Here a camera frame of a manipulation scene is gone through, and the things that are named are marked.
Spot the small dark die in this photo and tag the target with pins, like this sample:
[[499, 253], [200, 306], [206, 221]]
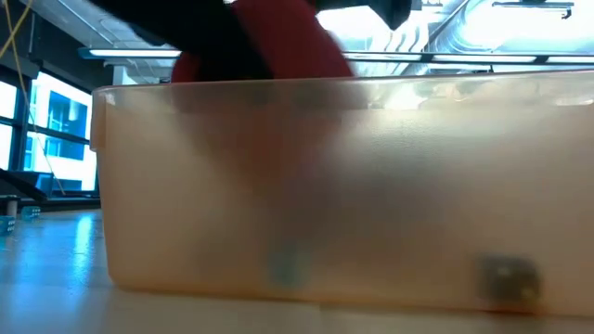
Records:
[[508, 280]]

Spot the black aluminium table frame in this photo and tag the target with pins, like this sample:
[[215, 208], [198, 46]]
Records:
[[69, 204]]

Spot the red foam die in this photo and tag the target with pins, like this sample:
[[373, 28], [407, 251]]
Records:
[[297, 42]]

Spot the large bright window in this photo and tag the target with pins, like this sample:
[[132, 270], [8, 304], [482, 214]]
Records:
[[69, 88]]

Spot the small teal die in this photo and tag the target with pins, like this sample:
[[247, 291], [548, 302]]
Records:
[[30, 213], [7, 226]]

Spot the orange translucent plastic bin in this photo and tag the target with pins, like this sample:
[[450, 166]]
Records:
[[417, 185]]

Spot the small grey post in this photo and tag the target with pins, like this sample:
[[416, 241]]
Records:
[[12, 206]]

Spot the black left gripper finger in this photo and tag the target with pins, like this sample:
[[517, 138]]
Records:
[[380, 9], [232, 46]]

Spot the silver ventilation duct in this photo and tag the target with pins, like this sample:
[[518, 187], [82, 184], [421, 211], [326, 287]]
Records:
[[455, 28]]

